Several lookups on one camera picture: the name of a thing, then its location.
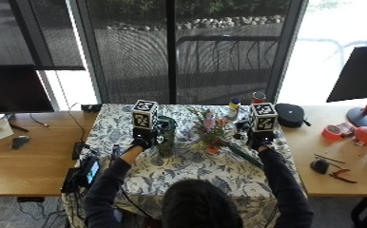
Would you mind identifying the person's left hand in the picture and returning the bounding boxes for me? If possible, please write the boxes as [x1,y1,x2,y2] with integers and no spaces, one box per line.
[129,126,169,150]

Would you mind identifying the person's right hand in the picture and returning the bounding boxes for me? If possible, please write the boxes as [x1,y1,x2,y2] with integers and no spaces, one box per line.
[233,119,279,152]

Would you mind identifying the dark glass vase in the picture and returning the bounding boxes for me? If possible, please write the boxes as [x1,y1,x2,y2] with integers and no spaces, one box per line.
[157,115,178,158]

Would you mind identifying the white marker cube on right glove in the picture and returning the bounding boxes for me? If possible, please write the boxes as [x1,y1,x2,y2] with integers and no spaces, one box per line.
[249,102,279,133]

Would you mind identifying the white marker cube on glove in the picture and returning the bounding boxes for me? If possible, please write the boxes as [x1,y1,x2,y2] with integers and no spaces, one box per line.
[131,99,160,131]
[249,102,279,133]

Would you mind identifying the white spray bottle blue cap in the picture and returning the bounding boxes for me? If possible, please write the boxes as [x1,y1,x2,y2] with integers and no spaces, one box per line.
[226,98,242,122]

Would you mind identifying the bunch of mixed flowers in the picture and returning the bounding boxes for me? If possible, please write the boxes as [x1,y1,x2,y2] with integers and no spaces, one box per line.
[186,105,265,169]

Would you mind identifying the white marker cube on left glove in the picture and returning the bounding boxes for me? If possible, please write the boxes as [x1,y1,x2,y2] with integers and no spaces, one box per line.
[131,99,160,131]

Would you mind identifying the red can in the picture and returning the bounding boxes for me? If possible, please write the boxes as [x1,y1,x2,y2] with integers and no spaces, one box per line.
[250,91,268,105]

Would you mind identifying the black zipped pouch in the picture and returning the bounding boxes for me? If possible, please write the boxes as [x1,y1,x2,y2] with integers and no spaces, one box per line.
[275,103,313,129]

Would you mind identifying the blue floral white tablecloth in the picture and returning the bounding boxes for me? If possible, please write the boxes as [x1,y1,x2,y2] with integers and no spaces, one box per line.
[61,103,307,228]

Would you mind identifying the black device with lit screen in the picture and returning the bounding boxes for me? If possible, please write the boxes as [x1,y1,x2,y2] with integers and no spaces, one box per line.
[79,156,103,188]

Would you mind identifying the small black adapter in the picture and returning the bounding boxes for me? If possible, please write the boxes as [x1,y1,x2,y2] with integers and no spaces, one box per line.
[71,142,88,161]

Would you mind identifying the red tape roll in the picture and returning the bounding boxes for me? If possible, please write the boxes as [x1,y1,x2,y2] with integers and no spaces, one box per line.
[321,124,343,142]

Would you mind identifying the small black round object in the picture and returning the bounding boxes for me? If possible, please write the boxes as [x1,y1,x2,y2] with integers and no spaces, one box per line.
[309,158,330,176]

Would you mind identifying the thin dark pencil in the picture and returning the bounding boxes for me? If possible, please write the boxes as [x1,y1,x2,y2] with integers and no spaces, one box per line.
[313,153,347,164]

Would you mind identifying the black metal bike rack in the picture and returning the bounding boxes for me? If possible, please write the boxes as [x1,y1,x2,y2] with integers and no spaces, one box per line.
[174,34,282,77]

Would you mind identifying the flat black box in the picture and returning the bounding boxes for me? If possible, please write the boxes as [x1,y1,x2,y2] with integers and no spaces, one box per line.
[60,167,84,194]

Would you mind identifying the the person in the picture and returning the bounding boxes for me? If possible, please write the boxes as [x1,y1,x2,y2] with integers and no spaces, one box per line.
[83,143,315,228]

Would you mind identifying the black monitor with red stand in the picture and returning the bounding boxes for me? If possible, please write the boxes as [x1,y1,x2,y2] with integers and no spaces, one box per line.
[326,44,367,135]

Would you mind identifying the dark computer mouse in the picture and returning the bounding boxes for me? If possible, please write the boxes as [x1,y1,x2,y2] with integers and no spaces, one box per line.
[10,135,32,151]

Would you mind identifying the dark pen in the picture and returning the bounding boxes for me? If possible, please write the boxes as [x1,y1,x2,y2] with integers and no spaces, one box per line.
[8,123,31,133]

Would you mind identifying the row of pale stones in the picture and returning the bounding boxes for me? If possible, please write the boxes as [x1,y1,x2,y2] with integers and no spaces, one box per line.
[105,14,287,32]

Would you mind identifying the dark mesh window shade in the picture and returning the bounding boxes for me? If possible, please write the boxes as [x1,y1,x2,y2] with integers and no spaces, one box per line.
[0,0,87,71]

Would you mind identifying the small black camera box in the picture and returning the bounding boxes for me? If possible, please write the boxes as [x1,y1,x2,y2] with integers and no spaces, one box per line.
[80,103,104,113]

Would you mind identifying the black cable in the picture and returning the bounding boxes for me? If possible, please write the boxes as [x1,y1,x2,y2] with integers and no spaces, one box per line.
[67,102,88,144]

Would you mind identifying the red handled pliers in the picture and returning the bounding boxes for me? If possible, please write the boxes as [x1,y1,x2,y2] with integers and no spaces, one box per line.
[329,168,358,184]

